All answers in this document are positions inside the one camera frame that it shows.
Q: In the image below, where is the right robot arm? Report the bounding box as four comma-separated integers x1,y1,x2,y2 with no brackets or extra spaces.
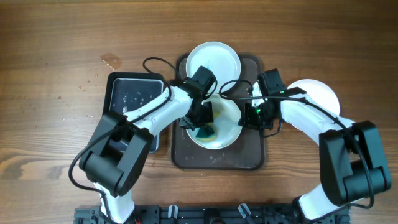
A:
239,69,392,223

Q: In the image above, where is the white plate top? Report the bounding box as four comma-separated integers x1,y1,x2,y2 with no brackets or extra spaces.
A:
185,42,241,93

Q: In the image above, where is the green yellow sponge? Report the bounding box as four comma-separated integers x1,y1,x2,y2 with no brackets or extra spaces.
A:
195,123,216,139

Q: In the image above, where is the black water basin tray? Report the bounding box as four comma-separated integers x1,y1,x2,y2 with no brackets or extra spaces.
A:
94,72,164,137

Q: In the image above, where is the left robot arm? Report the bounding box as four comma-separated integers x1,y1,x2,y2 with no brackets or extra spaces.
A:
71,66,217,223

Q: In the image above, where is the dark brown serving tray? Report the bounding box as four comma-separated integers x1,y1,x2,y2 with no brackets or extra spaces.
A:
170,53,267,170

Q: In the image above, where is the white plate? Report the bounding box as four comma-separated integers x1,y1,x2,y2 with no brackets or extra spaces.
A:
186,94,242,149
185,42,241,93
287,79,340,115

